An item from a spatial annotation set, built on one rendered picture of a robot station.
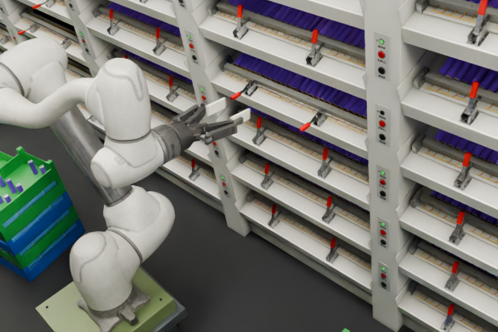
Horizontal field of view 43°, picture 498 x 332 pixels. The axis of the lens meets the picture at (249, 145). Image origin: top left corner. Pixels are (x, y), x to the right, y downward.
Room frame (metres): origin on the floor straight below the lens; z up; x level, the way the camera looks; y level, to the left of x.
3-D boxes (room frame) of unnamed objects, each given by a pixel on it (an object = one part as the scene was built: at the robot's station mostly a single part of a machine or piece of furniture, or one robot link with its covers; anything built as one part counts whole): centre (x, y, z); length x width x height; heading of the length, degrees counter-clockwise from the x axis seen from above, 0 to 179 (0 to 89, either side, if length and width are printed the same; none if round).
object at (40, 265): (1.84, 0.91, 0.04); 0.30 x 0.20 x 0.08; 138
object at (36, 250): (1.84, 0.91, 0.12); 0.30 x 0.20 x 0.08; 138
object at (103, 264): (1.30, 0.52, 0.41); 0.18 x 0.16 x 0.22; 139
